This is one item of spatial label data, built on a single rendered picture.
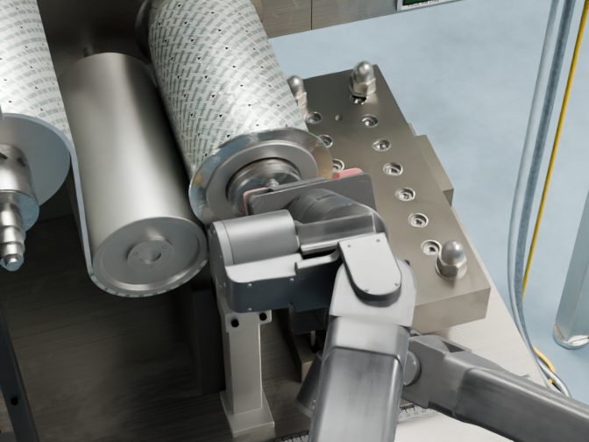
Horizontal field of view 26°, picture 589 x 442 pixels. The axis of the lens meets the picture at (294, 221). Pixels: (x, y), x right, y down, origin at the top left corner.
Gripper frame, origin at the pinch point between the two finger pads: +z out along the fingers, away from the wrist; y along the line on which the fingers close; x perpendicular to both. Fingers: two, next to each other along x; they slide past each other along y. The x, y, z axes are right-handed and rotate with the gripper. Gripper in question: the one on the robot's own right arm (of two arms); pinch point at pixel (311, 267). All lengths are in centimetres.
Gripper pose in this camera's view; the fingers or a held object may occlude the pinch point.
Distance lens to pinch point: 143.8
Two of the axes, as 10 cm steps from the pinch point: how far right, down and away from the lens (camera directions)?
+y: 9.6, -2.1, 2.1
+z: -2.7, -3.3, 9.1
